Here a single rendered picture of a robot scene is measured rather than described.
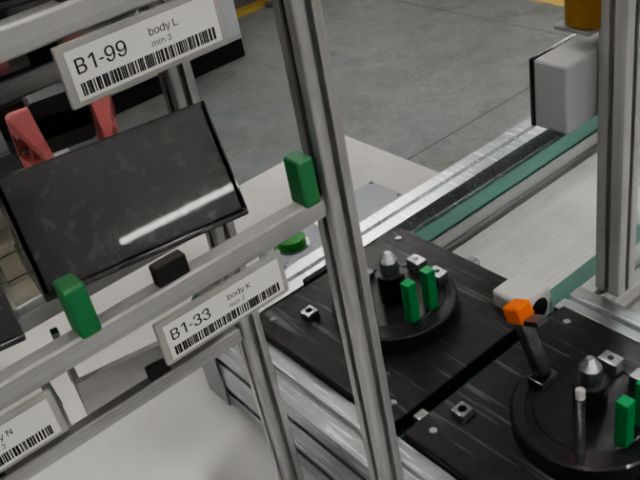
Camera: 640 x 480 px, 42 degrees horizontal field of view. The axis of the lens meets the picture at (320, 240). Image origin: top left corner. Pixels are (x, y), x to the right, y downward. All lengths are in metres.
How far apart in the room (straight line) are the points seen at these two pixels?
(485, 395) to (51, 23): 0.58
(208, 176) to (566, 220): 0.73
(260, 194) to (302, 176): 0.95
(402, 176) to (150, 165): 0.94
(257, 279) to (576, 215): 0.74
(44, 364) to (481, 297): 0.60
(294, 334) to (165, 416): 0.21
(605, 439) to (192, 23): 0.52
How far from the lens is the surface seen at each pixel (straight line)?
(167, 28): 0.42
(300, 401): 0.88
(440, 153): 3.22
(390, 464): 0.68
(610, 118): 0.87
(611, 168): 0.89
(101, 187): 0.50
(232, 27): 4.37
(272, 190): 1.44
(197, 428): 1.04
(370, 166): 1.46
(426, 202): 1.15
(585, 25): 0.83
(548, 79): 0.83
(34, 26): 0.40
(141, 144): 0.51
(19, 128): 0.75
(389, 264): 0.90
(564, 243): 1.13
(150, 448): 1.04
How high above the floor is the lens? 1.57
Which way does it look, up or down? 34 degrees down
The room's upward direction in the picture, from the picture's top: 12 degrees counter-clockwise
